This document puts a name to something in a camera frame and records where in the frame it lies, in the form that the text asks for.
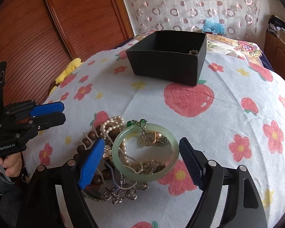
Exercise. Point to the pink circle pattern curtain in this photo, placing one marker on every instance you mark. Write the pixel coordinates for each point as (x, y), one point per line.
(239, 19)

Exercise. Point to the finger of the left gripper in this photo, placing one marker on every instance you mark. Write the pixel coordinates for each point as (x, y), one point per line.
(48, 121)
(46, 109)

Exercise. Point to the strawberry flower print bedsheet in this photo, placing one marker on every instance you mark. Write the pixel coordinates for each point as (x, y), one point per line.
(235, 115)

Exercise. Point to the yellow plush toy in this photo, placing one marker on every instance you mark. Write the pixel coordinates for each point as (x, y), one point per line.
(66, 76)

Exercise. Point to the wooden side cabinet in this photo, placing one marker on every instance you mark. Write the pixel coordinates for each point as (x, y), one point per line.
(274, 50)

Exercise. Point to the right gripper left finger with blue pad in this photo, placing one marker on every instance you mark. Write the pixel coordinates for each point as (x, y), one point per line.
(90, 163)

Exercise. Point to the stack of books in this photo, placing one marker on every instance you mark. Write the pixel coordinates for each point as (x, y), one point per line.
(277, 27)

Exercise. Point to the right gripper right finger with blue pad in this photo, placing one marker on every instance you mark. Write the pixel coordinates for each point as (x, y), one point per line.
(196, 164)

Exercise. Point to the left hand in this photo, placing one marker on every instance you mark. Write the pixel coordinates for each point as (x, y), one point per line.
(12, 164)

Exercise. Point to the gold flower brooch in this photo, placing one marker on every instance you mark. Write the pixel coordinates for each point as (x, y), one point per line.
(153, 138)

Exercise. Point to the black jewelry box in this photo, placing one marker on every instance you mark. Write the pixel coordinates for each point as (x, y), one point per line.
(179, 73)

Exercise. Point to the blue plastic bag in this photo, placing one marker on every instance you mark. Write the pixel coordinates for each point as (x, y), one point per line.
(213, 27)

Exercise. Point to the pale green jade bangle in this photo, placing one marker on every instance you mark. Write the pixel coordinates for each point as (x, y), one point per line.
(148, 177)

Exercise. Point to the wooden wardrobe door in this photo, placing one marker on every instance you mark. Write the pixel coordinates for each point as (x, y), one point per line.
(38, 38)

